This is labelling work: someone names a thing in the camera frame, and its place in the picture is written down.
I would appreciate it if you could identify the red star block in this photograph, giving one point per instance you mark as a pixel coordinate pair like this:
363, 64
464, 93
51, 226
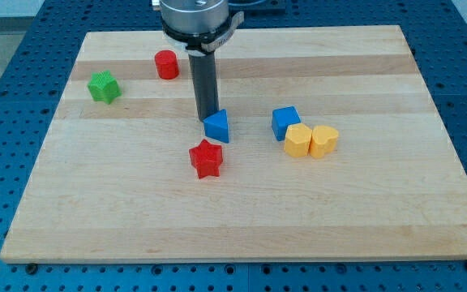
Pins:
206, 158

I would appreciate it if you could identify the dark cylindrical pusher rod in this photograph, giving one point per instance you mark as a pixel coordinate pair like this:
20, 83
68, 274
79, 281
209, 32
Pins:
203, 73

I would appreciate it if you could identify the blue cube block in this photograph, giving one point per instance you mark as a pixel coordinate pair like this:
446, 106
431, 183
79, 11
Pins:
281, 119

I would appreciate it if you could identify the wooden board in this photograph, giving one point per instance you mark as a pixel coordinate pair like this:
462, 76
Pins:
114, 183

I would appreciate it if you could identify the blue perforated metal table plate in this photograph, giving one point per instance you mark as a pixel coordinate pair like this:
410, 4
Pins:
32, 85

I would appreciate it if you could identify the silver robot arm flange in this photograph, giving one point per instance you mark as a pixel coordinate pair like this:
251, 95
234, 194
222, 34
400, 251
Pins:
198, 27

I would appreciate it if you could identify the green star block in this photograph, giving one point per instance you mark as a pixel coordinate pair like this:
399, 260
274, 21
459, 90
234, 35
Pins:
104, 87

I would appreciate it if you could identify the blue triangle block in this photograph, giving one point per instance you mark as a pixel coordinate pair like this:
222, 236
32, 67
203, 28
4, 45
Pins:
216, 126

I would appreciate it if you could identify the yellow heart block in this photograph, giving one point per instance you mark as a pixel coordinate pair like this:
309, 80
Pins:
323, 141

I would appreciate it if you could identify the yellow hexagon block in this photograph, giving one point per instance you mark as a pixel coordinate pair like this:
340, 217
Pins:
297, 140

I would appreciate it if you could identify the red cylinder block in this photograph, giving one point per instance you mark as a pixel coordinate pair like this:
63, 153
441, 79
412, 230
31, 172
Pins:
166, 64

